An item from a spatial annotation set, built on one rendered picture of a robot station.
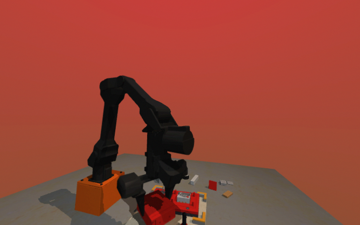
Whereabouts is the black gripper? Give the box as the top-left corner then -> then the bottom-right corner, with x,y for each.
117,150 -> 175,217

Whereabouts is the red hood shell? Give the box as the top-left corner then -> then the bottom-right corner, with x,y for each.
141,190 -> 177,225

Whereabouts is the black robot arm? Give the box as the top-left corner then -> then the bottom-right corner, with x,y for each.
88,75 -> 195,188

